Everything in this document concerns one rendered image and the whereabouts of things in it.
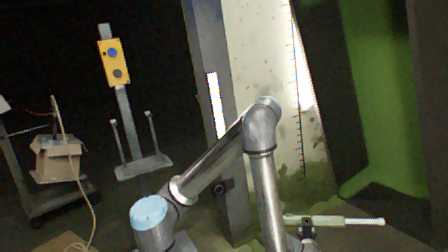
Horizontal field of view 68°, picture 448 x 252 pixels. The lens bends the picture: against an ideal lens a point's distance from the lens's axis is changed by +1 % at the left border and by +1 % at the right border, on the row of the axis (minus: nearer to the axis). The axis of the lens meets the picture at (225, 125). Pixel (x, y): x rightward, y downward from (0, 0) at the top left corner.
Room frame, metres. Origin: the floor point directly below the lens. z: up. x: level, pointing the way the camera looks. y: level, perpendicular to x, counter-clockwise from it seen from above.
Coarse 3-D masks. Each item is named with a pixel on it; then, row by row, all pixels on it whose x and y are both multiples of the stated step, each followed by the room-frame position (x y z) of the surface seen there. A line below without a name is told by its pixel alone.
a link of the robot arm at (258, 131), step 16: (256, 112) 1.04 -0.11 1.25; (272, 112) 1.06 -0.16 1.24; (256, 128) 1.00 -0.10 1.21; (272, 128) 1.01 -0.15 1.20; (256, 144) 0.98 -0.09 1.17; (272, 144) 0.99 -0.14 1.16; (256, 160) 0.99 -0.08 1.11; (272, 160) 1.00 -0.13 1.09; (256, 176) 1.00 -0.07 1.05; (272, 176) 0.99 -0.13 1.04; (256, 192) 1.01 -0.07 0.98; (272, 192) 0.99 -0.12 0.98; (272, 208) 0.99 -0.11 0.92; (272, 224) 0.98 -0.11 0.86; (272, 240) 0.99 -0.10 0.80
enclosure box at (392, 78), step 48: (288, 0) 1.62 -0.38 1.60; (336, 0) 1.74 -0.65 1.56; (384, 0) 1.58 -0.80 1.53; (432, 0) 1.12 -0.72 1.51; (336, 48) 1.74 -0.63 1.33; (384, 48) 1.63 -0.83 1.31; (432, 48) 1.12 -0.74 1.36; (336, 96) 1.73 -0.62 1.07; (384, 96) 1.69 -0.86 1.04; (432, 96) 1.13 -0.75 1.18; (336, 144) 1.72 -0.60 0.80; (384, 144) 1.77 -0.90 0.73; (432, 144) 1.14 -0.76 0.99; (336, 192) 1.71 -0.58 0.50; (384, 192) 1.64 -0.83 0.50; (432, 192) 1.15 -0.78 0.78; (432, 240) 1.25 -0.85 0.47
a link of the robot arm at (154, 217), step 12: (144, 204) 1.18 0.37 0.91; (156, 204) 1.16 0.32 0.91; (168, 204) 1.21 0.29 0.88; (132, 216) 1.13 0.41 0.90; (144, 216) 1.10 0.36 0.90; (156, 216) 1.10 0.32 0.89; (168, 216) 1.15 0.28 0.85; (132, 228) 1.13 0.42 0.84; (144, 228) 1.09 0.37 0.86; (156, 228) 1.10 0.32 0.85; (168, 228) 1.13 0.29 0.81; (144, 240) 1.09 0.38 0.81; (156, 240) 1.09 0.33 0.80; (168, 240) 1.12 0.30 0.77
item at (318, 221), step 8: (288, 216) 1.44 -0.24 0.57; (296, 216) 1.43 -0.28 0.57; (304, 216) 1.43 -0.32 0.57; (312, 216) 1.42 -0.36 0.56; (320, 216) 1.41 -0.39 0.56; (328, 216) 1.40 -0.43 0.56; (336, 216) 1.39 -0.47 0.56; (288, 224) 1.41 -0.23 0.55; (296, 224) 1.40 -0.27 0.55; (320, 224) 1.38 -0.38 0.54; (328, 224) 1.37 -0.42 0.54; (336, 224) 1.36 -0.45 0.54; (344, 224) 1.35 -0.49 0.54
